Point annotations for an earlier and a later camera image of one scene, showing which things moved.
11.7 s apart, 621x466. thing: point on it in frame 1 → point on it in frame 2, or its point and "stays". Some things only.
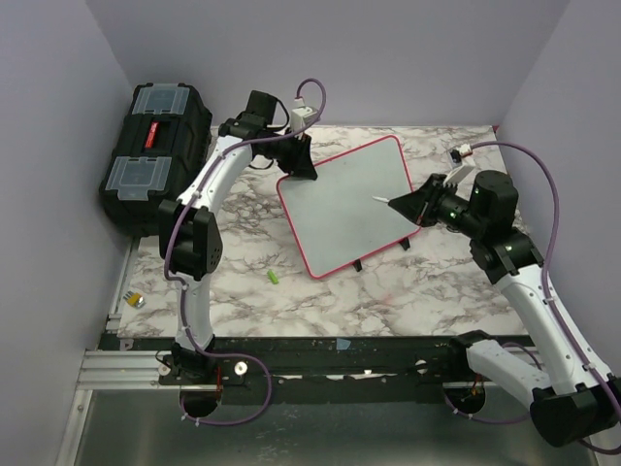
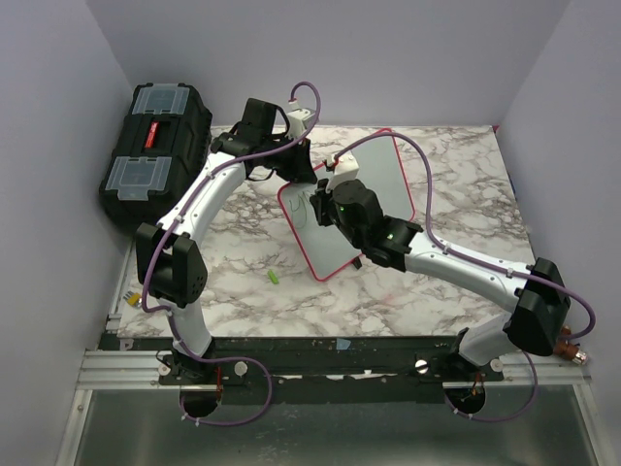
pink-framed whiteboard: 336,220 stays
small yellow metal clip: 134,299 stays
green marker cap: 273,277 stays
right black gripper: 412,204 → 319,201
